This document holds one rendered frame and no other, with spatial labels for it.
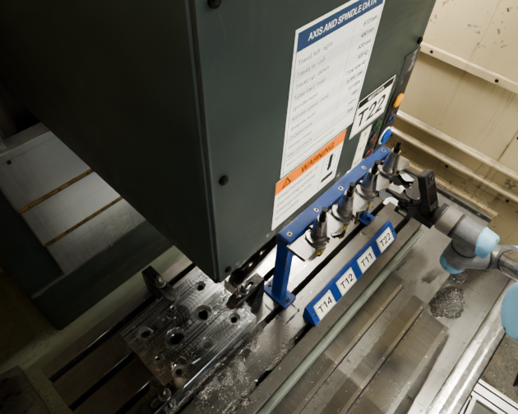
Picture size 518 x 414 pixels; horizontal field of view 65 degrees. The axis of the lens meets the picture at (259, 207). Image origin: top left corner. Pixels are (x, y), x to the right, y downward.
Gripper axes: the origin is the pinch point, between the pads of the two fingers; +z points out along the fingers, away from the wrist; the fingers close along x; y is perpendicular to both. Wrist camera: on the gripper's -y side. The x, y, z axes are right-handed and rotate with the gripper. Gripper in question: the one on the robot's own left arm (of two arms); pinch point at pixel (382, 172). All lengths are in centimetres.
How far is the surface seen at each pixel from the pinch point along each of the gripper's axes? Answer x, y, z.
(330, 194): -20.2, -2.6, 4.7
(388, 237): 2.2, 26.0, -9.8
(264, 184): -63, -48, -6
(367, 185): -12.9, -5.5, -1.3
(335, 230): -28.2, -1.5, -3.2
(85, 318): -83, 60, 56
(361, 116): -42, -47, -6
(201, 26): -71, -71, -6
